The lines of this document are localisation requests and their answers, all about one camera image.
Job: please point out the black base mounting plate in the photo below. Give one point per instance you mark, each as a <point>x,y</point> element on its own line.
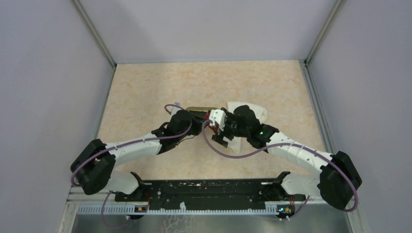
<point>224,194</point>

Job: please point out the aluminium frame rail left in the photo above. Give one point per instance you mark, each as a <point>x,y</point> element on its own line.
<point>78,6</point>

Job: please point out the red leather card holder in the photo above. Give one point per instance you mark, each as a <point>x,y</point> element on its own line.
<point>210,122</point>

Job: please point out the aluminium front frame rail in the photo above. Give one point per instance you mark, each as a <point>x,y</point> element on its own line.
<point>77,196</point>

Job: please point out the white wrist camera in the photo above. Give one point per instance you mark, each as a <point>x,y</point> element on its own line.
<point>219,116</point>
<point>175,108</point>

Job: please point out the aluminium frame rail right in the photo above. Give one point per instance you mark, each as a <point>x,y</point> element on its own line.
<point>338,5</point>

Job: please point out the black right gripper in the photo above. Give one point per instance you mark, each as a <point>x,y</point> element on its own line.
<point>218,138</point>

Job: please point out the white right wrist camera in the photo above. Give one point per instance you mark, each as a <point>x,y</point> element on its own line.
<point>219,116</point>

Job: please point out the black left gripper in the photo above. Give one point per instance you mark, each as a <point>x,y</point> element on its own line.
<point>197,121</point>

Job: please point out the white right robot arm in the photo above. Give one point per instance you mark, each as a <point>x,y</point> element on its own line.
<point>333,177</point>

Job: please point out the beige plastic tray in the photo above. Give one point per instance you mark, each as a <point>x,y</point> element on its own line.
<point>200,109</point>

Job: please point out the white cloth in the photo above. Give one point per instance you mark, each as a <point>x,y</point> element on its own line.
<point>260,113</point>

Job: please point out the white slotted cable duct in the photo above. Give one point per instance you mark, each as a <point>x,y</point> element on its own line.
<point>133,209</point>

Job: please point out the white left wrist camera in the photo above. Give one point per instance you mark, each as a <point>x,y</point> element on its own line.
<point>175,108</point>

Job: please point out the aluminium frame rail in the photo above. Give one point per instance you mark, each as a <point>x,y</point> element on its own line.
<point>338,5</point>
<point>77,196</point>
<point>78,6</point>

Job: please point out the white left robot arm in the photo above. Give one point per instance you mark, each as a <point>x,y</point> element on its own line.
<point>94,169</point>

